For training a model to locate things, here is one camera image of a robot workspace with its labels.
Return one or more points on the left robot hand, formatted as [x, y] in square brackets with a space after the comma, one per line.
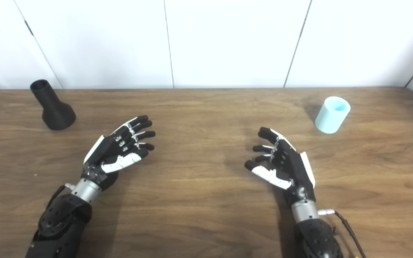
[104, 150]

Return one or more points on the light blue cylinder cup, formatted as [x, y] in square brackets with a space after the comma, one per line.
[330, 116]

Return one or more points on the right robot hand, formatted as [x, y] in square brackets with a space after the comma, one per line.
[294, 165]

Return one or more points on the black wall panel hinge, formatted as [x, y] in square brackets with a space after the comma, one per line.
[29, 28]

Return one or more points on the black nozzle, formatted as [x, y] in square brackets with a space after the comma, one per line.
[56, 113]

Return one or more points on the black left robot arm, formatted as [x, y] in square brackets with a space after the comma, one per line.
[63, 222]

